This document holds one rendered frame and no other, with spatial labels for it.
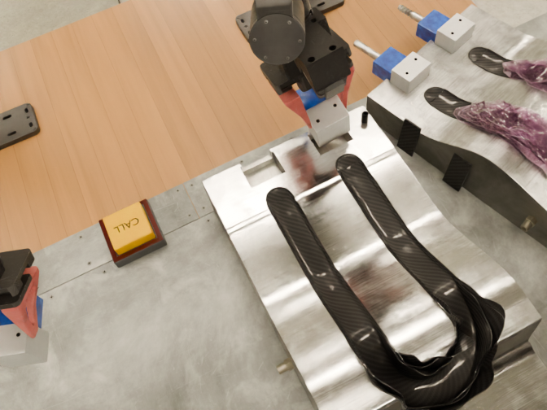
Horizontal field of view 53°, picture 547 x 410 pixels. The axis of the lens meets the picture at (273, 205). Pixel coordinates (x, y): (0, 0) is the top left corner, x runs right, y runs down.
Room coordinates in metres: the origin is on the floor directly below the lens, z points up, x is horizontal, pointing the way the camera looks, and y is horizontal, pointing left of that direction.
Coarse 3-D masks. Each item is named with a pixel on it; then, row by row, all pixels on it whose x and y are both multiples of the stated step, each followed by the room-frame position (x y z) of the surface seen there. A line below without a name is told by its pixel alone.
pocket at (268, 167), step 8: (272, 152) 0.43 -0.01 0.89; (264, 160) 0.43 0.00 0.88; (272, 160) 0.43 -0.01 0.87; (240, 168) 0.41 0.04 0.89; (248, 168) 0.42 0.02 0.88; (256, 168) 0.42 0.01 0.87; (264, 168) 0.42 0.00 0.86; (272, 168) 0.42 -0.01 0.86; (280, 168) 0.41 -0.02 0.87; (248, 176) 0.41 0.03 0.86; (256, 176) 0.41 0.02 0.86; (264, 176) 0.41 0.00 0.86; (272, 176) 0.41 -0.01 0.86; (256, 184) 0.40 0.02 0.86
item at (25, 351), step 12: (0, 312) 0.25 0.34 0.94; (0, 324) 0.24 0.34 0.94; (12, 324) 0.23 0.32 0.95; (0, 336) 0.22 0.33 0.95; (12, 336) 0.22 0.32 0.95; (24, 336) 0.21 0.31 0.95; (36, 336) 0.22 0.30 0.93; (48, 336) 0.22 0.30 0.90; (0, 348) 0.20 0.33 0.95; (12, 348) 0.20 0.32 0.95; (24, 348) 0.20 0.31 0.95; (36, 348) 0.20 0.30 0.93; (0, 360) 0.20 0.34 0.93; (12, 360) 0.20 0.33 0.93; (24, 360) 0.19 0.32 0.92; (36, 360) 0.19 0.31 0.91
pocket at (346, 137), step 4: (308, 136) 0.44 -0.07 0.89; (312, 136) 0.45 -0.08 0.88; (340, 136) 0.45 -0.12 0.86; (344, 136) 0.44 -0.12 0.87; (348, 136) 0.43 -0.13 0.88; (312, 140) 0.45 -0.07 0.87; (336, 140) 0.44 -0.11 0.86; (340, 140) 0.44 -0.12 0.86; (344, 140) 0.44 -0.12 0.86; (348, 140) 0.43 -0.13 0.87; (316, 144) 0.44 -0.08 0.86; (328, 144) 0.44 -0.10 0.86; (332, 144) 0.44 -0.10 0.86; (336, 144) 0.44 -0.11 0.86; (340, 144) 0.43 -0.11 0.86; (316, 148) 0.44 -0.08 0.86; (320, 148) 0.44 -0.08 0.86; (324, 148) 0.43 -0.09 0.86; (328, 148) 0.43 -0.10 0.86; (332, 148) 0.43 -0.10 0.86; (320, 152) 0.43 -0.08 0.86; (324, 152) 0.43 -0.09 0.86
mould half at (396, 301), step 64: (256, 192) 0.37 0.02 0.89; (320, 192) 0.35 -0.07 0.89; (384, 192) 0.33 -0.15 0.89; (256, 256) 0.28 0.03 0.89; (384, 256) 0.24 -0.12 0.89; (448, 256) 0.22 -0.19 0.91; (320, 320) 0.17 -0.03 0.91; (384, 320) 0.15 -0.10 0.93; (448, 320) 0.14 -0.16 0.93; (512, 320) 0.12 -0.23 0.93; (320, 384) 0.10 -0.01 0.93; (512, 384) 0.07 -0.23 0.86
